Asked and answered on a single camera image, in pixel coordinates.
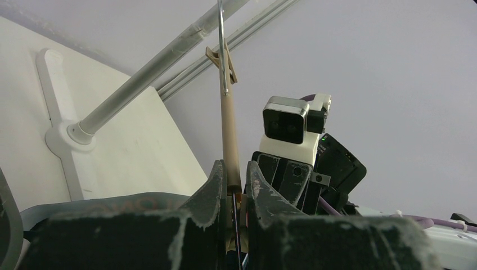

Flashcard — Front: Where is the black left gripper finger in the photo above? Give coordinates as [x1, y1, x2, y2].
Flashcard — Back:
[19, 160, 227, 269]

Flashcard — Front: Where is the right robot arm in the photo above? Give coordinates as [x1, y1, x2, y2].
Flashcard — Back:
[251, 133, 476, 269]

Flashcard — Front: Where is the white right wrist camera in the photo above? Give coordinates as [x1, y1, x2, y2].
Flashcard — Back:
[259, 93, 332, 165]

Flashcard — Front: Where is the white right pole base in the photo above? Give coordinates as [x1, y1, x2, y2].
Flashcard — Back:
[36, 48, 100, 201]

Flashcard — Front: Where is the grey plastic basin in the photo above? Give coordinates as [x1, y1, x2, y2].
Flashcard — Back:
[1, 170, 23, 269]

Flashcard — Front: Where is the aluminium frame rail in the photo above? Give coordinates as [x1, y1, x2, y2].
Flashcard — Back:
[156, 0, 299, 102]

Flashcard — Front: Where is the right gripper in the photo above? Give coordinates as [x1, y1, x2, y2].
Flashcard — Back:
[246, 133, 440, 269]

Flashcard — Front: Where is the wooden clip hanger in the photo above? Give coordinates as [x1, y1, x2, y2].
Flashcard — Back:
[205, 1, 241, 195]

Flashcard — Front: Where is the navy orange underwear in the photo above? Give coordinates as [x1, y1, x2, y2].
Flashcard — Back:
[20, 192, 189, 231]

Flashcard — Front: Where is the right metal rack pole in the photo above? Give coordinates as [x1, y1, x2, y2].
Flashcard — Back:
[67, 1, 247, 145]

